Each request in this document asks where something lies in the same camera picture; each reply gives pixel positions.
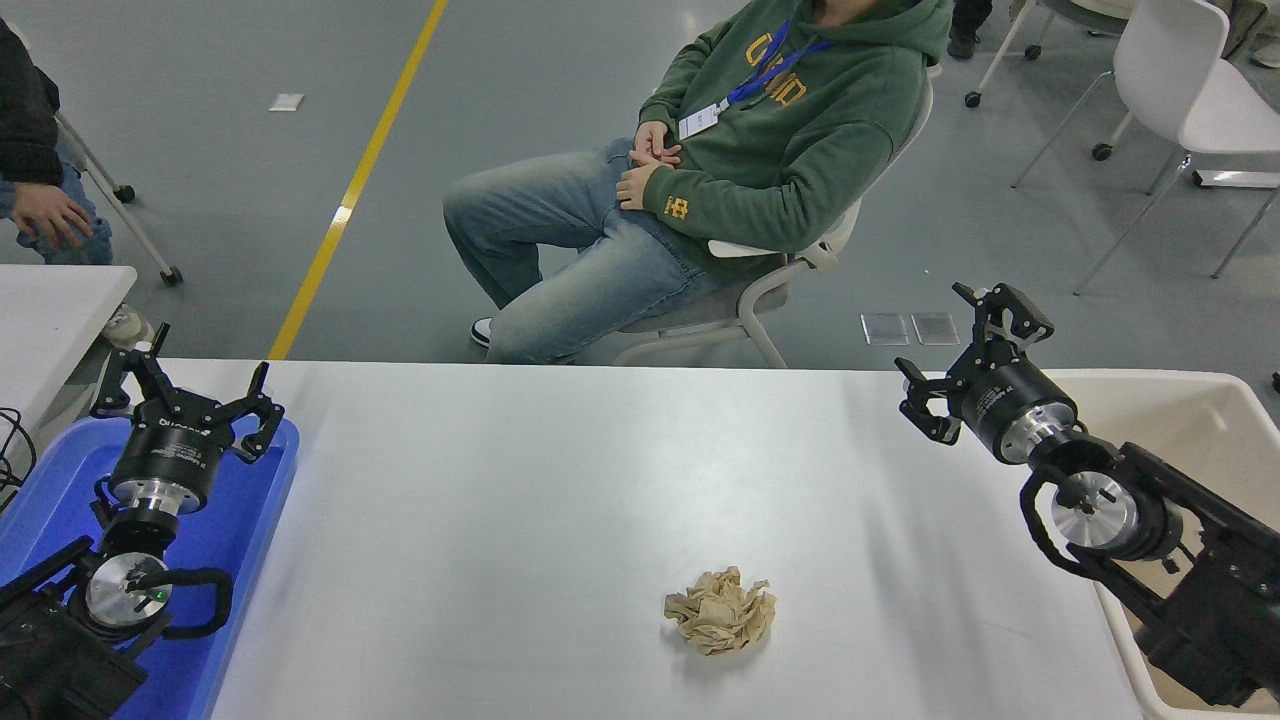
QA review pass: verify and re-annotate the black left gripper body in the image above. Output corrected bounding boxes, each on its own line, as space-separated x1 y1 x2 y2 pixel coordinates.
108 415 239 501

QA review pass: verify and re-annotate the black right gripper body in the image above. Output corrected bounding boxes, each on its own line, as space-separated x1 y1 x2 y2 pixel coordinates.
955 357 1079 463

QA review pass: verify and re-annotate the blue lanyard with badge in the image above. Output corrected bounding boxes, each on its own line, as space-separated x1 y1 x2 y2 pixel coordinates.
678 15 835 141

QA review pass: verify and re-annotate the person's hand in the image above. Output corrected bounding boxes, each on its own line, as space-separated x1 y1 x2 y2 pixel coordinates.
8 182 96 249

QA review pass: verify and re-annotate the person's left hand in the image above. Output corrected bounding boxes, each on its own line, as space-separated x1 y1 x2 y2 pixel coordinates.
615 162 667 212

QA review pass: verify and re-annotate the person's right hand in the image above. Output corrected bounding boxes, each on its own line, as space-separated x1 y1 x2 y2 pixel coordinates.
632 120 684 167

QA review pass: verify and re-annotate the blue plastic tray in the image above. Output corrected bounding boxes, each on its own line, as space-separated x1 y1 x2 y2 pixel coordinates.
0 415 301 720

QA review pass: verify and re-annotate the white side table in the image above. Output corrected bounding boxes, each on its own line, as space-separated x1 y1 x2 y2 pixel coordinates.
0 264 139 441

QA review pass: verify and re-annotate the large pale bin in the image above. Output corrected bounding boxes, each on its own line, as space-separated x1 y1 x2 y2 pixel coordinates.
1040 370 1280 720

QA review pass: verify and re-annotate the grey white chair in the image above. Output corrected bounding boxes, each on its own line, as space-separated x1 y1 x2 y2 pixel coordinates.
570 62 943 369

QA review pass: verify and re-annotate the chair with black casters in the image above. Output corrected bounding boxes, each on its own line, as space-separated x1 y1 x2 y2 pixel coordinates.
963 0 1141 163

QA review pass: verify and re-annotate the person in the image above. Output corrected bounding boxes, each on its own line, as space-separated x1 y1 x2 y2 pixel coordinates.
1225 0 1280 69
946 0 996 59
0 12 153 346
443 0 954 365

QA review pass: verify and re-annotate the crumpled tan paper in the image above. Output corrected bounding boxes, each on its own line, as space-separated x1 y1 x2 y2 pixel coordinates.
663 566 778 657

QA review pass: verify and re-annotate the white shell chair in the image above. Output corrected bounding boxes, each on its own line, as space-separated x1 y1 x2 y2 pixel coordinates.
1010 0 1280 297

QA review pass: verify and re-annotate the metal chair frame with casters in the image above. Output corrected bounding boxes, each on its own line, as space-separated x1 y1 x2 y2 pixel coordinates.
55 112 185 288

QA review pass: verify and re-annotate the black cable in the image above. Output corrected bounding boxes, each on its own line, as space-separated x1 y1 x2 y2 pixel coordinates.
0 407 39 513

